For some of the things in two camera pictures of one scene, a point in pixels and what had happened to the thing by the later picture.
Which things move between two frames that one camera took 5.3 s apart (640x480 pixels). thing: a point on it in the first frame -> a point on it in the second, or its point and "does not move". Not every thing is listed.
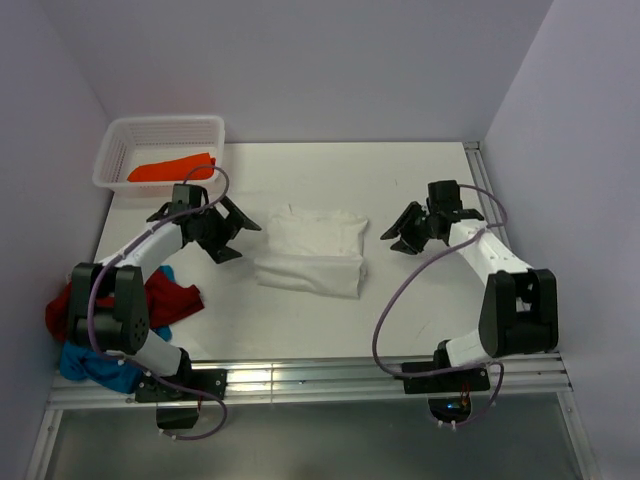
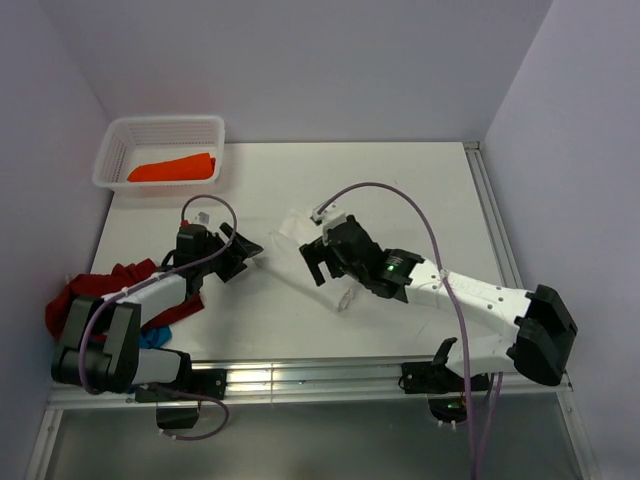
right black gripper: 405,221 -> 316,253
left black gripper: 236,222 -> 232,267
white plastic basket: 129,142 does not move
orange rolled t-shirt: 175,169 does not move
